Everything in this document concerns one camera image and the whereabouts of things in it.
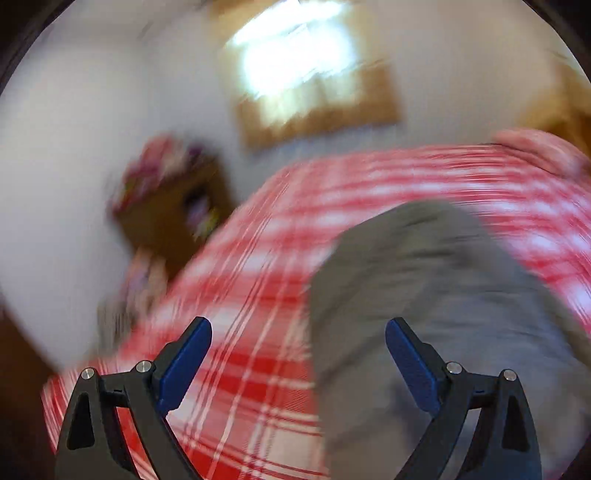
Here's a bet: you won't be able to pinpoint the patterned cloth pile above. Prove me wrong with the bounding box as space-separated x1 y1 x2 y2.
97 251 167 352

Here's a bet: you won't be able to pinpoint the wooden cabinet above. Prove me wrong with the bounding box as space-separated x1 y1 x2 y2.
111 154 236 278

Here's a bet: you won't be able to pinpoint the pink pillow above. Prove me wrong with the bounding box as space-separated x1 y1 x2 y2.
492 128 591 178

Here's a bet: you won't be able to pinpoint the pile of colourful clothes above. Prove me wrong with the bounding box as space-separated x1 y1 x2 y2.
108 134 218 217

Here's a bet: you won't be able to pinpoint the stacked items in cabinet shelf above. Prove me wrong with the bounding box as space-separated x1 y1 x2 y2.
185 194 220 241

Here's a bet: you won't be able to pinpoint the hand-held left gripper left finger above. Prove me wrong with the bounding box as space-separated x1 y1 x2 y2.
54 316 213 480

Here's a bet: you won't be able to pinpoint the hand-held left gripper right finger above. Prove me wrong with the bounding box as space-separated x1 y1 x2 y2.
385 316 543 480

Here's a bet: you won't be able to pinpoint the large grey garment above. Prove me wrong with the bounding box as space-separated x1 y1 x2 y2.
307 200 591 480

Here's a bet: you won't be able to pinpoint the light wooden furniture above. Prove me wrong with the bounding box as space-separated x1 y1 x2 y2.
531 60 591 153

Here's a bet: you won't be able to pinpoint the red plaid blanket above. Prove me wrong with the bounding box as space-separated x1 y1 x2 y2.
41 143 591 480

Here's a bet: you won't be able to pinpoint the brown wooden door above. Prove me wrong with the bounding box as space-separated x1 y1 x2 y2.
0 300 61 480

